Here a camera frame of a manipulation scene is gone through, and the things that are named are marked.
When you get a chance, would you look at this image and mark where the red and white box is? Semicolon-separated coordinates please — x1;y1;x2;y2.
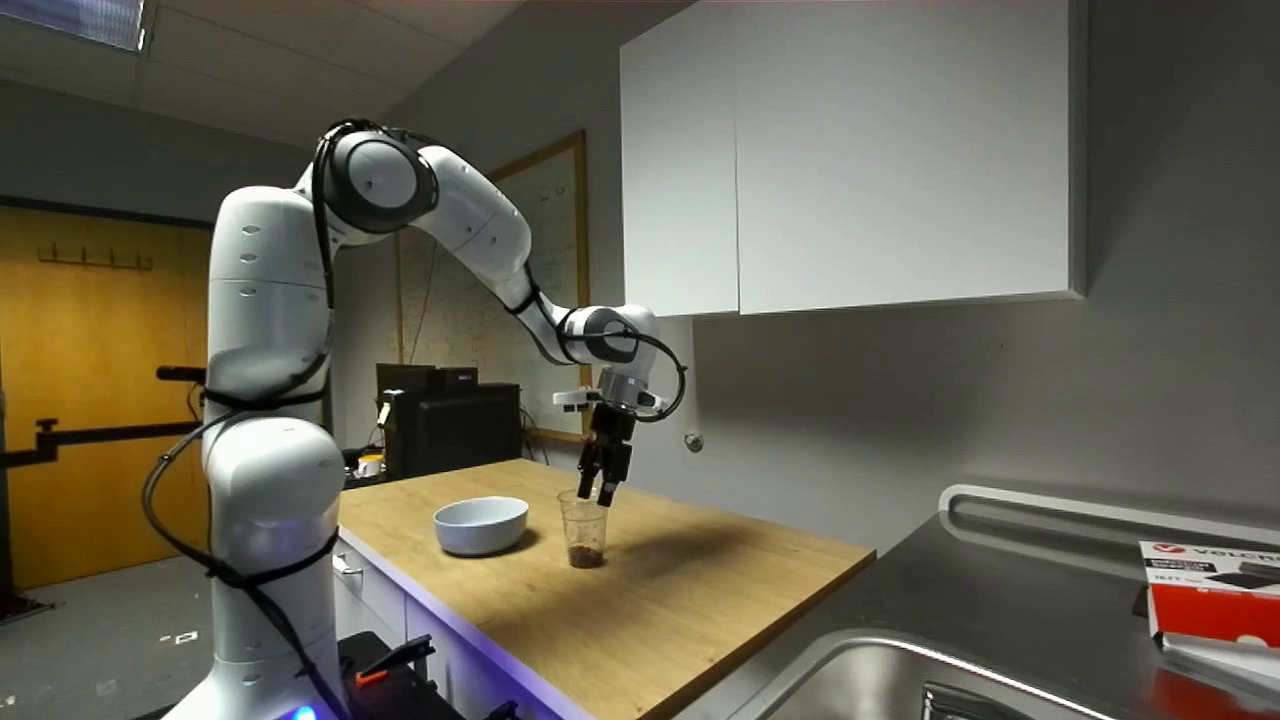
1138;539;1280;656

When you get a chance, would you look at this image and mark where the white drawer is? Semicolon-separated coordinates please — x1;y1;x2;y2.
333;540;409;646

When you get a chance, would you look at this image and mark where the wide white cabinet door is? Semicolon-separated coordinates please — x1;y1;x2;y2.
734;0;1073;316

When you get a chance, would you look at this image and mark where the black and orange clamp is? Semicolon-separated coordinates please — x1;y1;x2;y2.
338;633;438;720

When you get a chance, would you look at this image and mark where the yellow door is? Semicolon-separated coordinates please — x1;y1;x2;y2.
0;203;215;593

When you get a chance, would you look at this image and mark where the wood framed whiteboard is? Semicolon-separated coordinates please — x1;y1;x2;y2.
397;130;592;444

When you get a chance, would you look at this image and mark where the clear plastic cup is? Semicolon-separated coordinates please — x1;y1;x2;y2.
557;487;611;570

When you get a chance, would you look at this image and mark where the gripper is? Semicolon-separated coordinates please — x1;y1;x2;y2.
577;402;641;509

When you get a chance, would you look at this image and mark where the ceiling light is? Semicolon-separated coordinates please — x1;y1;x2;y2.
0;0;148;53

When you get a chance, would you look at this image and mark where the pale blue bowl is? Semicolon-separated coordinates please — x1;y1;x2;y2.
432;495;531;558

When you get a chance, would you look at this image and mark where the coat hook rail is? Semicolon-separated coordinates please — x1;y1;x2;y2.
37;243;155;272

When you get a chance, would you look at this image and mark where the steel sink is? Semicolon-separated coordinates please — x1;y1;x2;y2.
757;628;1280;720

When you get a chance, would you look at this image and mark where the white wall cabinet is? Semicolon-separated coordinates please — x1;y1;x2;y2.
618;0;1090;319

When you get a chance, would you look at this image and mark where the narrow white cabinet door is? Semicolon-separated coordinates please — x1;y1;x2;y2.
619;10;742;318

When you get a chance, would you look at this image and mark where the black appliance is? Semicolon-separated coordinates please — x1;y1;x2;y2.
375;362;524;482

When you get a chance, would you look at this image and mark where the camera on mount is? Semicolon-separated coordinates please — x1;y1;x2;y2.
0;365;208;473

